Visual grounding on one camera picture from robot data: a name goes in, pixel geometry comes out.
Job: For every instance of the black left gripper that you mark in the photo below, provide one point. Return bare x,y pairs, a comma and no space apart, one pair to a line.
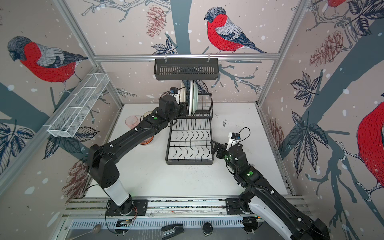
183,109

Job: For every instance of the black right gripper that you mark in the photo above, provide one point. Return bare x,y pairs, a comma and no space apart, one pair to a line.
223,150

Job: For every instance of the cream white plate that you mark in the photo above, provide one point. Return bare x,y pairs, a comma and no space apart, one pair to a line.
182,94

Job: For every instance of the yellow plastic cup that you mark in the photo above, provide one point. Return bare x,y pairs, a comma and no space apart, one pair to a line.
147,113

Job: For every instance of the black wire dish rack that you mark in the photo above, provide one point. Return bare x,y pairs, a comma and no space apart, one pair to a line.
190,137

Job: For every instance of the pink plastic cup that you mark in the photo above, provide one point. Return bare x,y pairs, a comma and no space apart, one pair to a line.
132,121

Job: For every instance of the blue zigzag patterned bowl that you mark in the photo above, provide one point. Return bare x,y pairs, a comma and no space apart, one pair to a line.
147,141

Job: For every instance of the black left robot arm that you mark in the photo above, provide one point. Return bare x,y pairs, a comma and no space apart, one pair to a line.
102,160

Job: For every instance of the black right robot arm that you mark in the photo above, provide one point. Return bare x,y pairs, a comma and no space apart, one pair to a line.
262,199

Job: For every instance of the mint green plate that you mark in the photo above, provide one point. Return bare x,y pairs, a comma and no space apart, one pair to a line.
194,96

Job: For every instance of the black round cap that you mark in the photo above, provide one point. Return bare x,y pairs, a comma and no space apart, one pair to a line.
207,229

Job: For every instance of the horizontal aluminium crossbar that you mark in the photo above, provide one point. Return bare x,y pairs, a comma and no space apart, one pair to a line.
149,58

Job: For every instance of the black stapler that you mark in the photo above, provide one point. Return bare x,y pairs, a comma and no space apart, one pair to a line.
171,231

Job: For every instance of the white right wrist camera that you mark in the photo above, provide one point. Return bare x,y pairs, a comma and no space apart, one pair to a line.
234,138

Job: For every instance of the black hanging wall basket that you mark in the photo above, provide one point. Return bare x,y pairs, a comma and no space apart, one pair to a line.
186,69

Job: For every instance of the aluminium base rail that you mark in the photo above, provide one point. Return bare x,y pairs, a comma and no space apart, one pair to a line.
153,213

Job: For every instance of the white mesh wall basket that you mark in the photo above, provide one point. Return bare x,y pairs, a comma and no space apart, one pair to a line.
81,102

